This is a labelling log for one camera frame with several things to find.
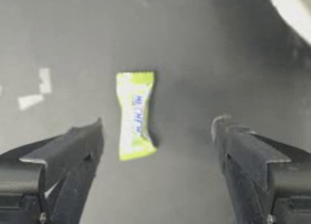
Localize green candy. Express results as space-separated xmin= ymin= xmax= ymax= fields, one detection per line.
xmin=115 ymin=70 xmax=159 ymax=162

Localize steel bowl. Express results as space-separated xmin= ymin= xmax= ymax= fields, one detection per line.
xmin=263 ymin=0 xmax=311 ymax=47

